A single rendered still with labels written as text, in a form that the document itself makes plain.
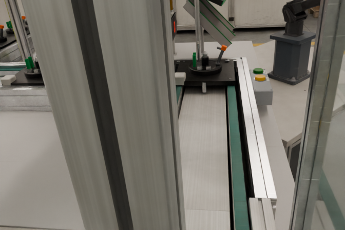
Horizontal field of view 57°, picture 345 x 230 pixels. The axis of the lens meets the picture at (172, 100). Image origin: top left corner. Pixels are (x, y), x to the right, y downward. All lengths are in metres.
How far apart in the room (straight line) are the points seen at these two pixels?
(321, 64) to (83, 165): 0.34
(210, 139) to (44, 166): 0.53
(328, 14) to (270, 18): 5.08
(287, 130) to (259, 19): 4.42
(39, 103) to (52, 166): 0.42
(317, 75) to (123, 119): 0.33
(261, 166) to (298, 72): 0.75
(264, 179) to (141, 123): 0.63
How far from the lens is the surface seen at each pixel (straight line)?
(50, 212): 0.93
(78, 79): 0.16
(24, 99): 1.46
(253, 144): 0.89
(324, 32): 0.44
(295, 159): 1.77
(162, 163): 0.18
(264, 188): 0.77
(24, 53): 2.11
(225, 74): 1.29
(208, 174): 0.85
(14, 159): 1.18
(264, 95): 1.19
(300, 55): 1.47
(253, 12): 5.45
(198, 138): 0.98
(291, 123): 1.19
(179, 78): 1.24
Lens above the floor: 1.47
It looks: 27 degrees down
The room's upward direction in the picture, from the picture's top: 4 degrees counter-clockwise
